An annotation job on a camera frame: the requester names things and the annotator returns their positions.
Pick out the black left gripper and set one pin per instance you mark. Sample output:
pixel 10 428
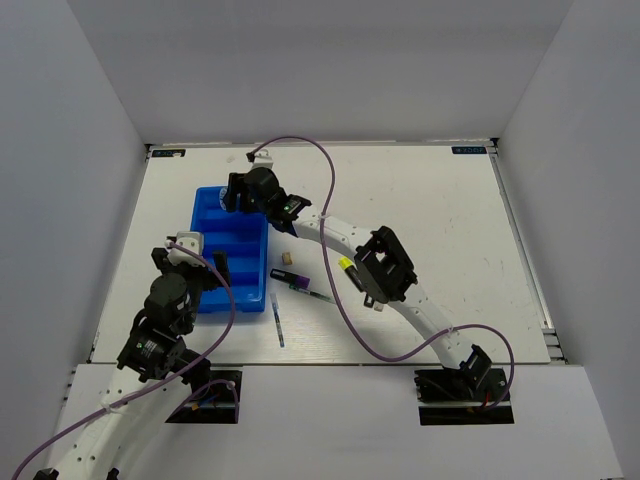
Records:
pixel 212 279

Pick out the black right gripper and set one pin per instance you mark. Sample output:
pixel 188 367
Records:
pixel 238 182

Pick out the blue gel jar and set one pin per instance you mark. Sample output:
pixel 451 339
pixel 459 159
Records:
pixel 231 199

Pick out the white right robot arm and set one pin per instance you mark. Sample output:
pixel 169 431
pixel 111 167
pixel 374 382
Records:
pixel 383 267

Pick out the blue compartment tray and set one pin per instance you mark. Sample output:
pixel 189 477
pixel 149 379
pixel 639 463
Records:
pixel 244 239

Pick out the left corner label sticker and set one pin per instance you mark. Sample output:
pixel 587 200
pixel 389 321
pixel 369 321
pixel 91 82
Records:
pixel 168 153

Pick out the corner label sticker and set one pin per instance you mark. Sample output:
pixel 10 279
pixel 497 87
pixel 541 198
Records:
pixel 168 153
pixel 469 150

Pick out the purple cap black marker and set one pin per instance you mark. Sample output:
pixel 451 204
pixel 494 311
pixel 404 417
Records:
pixel 290 278

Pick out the blue white pen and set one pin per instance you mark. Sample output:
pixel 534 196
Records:
pixel 275 310

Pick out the yellow cap highlighter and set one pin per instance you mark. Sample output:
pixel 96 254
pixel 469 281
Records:
pixel 351 272

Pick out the right corner label sticker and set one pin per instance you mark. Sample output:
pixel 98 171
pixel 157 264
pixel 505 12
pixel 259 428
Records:
pixel 469 150

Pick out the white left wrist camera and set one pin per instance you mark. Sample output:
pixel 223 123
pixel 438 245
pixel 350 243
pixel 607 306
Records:
pixel 190 249

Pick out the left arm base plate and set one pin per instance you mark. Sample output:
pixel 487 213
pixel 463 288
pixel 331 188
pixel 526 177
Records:
pixel 214 401

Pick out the aluminium table edge rail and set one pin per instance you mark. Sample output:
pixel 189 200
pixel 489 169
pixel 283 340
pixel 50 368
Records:
pixel 548 329

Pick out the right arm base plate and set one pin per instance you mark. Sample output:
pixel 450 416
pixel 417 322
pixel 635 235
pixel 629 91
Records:
pixel 443 401

